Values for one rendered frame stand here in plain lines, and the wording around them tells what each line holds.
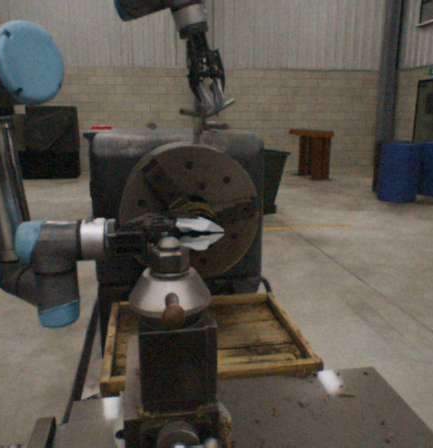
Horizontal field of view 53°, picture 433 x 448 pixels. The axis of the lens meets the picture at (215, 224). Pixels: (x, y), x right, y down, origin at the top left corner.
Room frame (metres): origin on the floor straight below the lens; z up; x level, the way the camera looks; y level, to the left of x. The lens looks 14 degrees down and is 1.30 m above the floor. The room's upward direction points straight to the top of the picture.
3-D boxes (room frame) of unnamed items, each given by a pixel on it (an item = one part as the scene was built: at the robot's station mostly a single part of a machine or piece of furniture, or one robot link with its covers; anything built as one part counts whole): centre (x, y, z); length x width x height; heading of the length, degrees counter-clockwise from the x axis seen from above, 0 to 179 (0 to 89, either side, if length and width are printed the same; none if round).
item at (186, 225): (0.78, 0.03, 1.10); 0.09 x 0.06 x 0.03; 98
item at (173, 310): (0.35, 0.04, 1.13); 0.04 x 0.02 x 0.02; 9
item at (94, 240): (0.76, 0.21, 1.08); 0.08 x 0.05 x 0.08; 8
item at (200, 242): (0.78, 0.03, 1.07); 0.09 x 0.06 x 0.03; 98
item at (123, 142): (1.39, 0.15, 1.06); 0.59 x 0.48 x 0.39; 9
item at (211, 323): (0.40, 0.04, 1.07); 0.07 x 0.07 x 0.10; 9
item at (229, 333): (0.76, 0.02, 0.89); 0.36 x 0.30 x 0.04; 99
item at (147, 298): (0.40, 0.04, 1.13); 0.08 x 0.08 x 0.03
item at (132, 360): (0.43, 0.05, 0.99); 0.20 x 0.10 x 0.05; 9
